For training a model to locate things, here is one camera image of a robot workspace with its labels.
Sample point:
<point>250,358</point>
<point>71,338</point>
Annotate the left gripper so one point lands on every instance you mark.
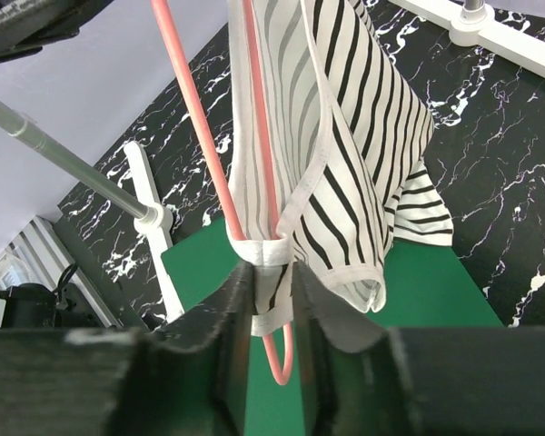
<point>26,27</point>

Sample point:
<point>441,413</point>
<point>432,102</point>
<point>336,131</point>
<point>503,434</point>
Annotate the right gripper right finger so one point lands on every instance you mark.
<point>358,378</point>

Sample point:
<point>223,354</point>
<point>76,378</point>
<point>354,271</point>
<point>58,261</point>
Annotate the green ring binder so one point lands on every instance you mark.
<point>426,286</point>

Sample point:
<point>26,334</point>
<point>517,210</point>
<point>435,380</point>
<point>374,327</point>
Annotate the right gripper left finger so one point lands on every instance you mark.
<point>188,378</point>

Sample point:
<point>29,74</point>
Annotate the striped black white tank top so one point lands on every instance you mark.
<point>347,134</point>

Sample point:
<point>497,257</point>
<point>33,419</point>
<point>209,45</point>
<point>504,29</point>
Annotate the grey metal clothes rack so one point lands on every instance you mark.
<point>480,74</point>

